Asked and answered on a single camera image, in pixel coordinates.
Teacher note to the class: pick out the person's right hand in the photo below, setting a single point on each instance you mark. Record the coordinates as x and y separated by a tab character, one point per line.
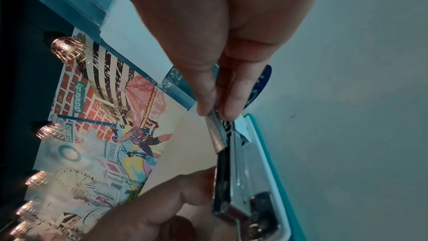
214	12

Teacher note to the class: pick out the person's left hand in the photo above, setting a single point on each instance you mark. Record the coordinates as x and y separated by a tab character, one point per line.
140	221

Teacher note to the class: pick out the silver staple strip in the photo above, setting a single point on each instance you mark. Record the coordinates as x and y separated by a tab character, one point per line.
216	134

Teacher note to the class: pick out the teal and white stapler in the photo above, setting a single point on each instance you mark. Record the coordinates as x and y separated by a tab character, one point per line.
254	181

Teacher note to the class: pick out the cream paper sheet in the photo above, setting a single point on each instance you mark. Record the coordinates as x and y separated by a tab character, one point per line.
185	150

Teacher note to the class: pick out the round dark blue sticker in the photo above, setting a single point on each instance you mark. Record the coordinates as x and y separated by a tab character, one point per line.
257	86

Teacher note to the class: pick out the white paper sheet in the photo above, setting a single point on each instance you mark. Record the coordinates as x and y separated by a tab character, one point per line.
130	33

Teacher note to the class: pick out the colourful illustrated poster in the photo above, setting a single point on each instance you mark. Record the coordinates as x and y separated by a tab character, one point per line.
100	118

